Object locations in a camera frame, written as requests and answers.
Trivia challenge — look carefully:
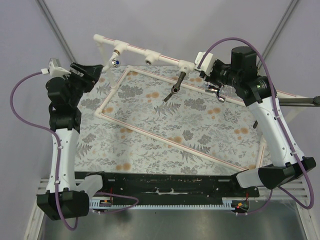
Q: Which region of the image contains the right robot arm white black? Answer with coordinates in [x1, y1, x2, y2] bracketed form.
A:
[195, 46, 316, 190]

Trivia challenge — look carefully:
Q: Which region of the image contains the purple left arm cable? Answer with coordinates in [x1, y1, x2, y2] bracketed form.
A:
[10, 71, 140, 230]

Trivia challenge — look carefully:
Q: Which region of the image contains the chrome faucet on mat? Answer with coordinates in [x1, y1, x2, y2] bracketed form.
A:
[205, 84, 226, 103]

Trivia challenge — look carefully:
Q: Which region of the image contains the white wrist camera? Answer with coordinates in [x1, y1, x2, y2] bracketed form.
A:
[194, 51, 217, 76]
[41, 58, 71, 77]

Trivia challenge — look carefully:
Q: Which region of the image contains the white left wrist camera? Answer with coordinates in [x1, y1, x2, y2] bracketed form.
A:
[41, 58, 71, 77]

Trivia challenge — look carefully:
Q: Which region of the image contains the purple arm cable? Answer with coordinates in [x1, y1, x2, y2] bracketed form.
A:
[199, 37, 315, 216]
[10, 71, 140, 230]

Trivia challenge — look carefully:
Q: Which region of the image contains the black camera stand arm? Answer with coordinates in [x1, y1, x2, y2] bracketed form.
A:
[278, 96, 320, 107]

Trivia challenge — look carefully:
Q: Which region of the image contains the floral patterned table mat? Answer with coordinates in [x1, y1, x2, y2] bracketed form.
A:
[75, 67, 271, 175]

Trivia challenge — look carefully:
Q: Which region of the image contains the dark grey lever faucet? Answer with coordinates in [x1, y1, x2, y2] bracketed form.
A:
[163, 71, 187, 103]

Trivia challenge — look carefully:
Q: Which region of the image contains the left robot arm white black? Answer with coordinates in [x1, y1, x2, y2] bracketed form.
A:
[36, 63, 103, 221]

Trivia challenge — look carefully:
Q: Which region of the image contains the white slotted cable duct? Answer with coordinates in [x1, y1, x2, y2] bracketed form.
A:
[89, 197, 235, 211]

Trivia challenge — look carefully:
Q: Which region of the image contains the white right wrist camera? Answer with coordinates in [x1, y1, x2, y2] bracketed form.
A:
[194, 51, 217, 76]

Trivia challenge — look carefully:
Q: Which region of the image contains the white pipe frame red stripe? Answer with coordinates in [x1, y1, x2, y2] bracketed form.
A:
[92, 34, 307, 172]

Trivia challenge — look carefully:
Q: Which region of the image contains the small black object on mat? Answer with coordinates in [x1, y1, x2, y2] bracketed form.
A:
[253, 121, 258, 129]

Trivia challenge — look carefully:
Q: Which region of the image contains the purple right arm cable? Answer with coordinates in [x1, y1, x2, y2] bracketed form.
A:
[199, 37, 315, 216]

